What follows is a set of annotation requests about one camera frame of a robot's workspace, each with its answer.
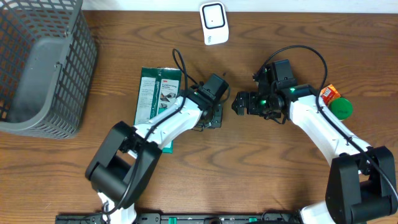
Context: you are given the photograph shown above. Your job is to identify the orange snack packet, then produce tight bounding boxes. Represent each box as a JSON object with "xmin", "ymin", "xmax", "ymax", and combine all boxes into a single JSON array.
[{"xmin": 320, "ymin": 84, "xmax": 341, "ymax": 106}]

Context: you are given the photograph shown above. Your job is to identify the white green package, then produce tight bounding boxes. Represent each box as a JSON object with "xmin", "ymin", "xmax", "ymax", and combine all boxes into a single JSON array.
[{"xmin": 133, "ymin": 67, "xmax": 183, "ymax": 154}]

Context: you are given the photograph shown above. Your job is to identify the green lidded white canister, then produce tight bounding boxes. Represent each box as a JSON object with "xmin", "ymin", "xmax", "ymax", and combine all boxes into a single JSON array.
[{"xmin": 328, "ymin": 98, "xmax": 353, "ymax": 121}]

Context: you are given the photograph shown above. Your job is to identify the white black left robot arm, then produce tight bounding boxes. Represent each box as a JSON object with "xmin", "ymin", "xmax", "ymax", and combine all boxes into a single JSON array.
[{"xmin": 85, "ymin": 87, "xmax": 224, "ymax": 223}]

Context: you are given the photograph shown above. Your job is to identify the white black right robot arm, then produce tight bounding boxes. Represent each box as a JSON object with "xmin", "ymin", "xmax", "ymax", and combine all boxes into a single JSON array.
[{"xmin": 231, "ymin": 85, "xmax": 397, "ymax": 223}]

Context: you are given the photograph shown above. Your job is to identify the white black barcode scanner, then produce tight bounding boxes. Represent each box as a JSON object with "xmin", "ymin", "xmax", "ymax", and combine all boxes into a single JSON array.
[{"xmin": 199, "ymin": 1, "xmax": 229, "ymax": 45}]

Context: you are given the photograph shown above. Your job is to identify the grey plastic mesh basket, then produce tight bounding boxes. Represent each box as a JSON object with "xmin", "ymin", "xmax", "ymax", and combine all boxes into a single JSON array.
[{"xmin": 1, "ymin": 0, "xmax": 98, "ymax": 139}]

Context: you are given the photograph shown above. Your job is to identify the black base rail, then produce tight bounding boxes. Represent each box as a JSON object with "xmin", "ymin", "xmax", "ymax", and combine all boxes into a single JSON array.
[{"xmin": 55, "ymin": 212, "xmax": 302, "ymax": 224}]

